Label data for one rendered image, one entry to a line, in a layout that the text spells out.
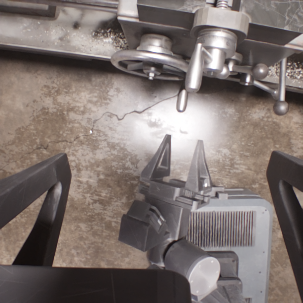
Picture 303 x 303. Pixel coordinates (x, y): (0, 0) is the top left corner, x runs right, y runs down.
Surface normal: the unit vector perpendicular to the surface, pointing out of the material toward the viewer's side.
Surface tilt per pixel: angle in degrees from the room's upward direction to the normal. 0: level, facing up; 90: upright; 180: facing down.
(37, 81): 0
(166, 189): 31
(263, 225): 0
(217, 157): 0
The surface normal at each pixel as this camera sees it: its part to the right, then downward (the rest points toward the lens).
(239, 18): 0.13, 0.11
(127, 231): -0.52, -0.01
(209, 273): 0.51, 0.15
